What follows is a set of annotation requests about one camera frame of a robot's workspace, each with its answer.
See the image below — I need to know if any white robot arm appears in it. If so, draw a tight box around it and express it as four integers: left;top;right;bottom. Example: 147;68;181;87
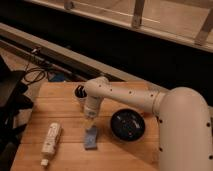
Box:
84;77;213;171

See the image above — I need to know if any white cup with black inside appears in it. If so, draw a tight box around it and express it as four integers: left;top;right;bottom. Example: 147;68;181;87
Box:
74;85;87;110

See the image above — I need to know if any black round bowl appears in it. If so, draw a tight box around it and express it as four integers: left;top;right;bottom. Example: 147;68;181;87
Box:
110;109;146;141

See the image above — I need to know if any white plastic bottle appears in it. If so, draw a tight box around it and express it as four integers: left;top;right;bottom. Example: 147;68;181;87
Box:
41;122;62;167

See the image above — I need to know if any blue object on floor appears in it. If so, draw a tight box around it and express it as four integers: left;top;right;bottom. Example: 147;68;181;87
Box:
49;74;65;82

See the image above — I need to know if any black chair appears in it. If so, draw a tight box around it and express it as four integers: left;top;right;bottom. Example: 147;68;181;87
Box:
0;55;33;171

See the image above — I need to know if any black cable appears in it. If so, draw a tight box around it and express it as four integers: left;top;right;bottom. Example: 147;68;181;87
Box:
22;46;54;85

